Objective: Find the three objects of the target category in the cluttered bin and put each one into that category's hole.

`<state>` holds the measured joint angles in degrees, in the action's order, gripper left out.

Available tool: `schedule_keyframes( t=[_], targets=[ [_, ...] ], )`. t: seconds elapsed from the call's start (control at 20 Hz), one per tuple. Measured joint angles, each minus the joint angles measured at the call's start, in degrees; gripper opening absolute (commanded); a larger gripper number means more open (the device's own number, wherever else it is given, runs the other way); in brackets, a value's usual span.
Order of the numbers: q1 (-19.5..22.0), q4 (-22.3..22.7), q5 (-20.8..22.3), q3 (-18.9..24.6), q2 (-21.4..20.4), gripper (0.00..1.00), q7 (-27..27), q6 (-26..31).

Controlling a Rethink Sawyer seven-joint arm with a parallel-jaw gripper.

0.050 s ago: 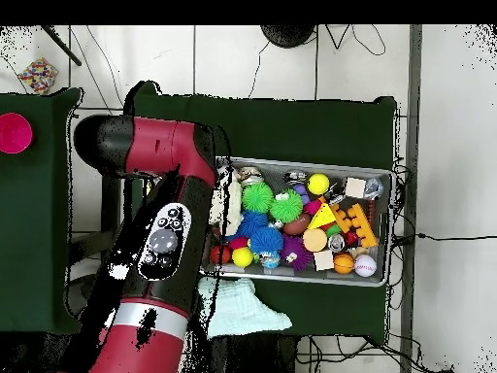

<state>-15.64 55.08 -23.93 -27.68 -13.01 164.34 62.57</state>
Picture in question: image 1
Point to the cream waffle cloth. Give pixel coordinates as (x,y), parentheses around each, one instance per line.
(229,203)

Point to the yellow toy cheese wedge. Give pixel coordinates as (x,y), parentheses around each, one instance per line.
(322,217)

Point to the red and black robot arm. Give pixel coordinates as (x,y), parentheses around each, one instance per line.
(155,148)

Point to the clear mesh bin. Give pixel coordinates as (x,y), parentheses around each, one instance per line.
(311,277)

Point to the blue spiky ball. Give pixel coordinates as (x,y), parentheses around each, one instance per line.
(266,241)

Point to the yellow tennis ball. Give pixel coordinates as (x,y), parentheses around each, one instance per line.
(318,184)

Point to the mint green cloth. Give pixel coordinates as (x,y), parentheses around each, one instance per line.
(241,307)

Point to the dark green tablecloth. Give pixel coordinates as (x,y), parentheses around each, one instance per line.
(311,124)
(46,256)

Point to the plain wooden cube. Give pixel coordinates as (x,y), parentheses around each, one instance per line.
(355,187)

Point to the small orange basketball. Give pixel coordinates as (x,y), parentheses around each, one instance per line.
(344,263)

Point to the orange toy building block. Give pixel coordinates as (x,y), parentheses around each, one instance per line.
(359,225)

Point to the white baseball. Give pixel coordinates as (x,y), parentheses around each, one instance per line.
(365,265)

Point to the black chair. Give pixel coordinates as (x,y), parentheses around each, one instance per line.
(89,245)

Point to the black round stand base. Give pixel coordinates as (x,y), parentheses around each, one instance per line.
(286,33)

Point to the pink cup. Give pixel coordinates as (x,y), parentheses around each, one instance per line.
(14,133)

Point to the black rod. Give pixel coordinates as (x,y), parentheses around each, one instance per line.
(60,45)

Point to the multicoloured patterned object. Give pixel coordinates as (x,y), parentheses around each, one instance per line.
(37,75)

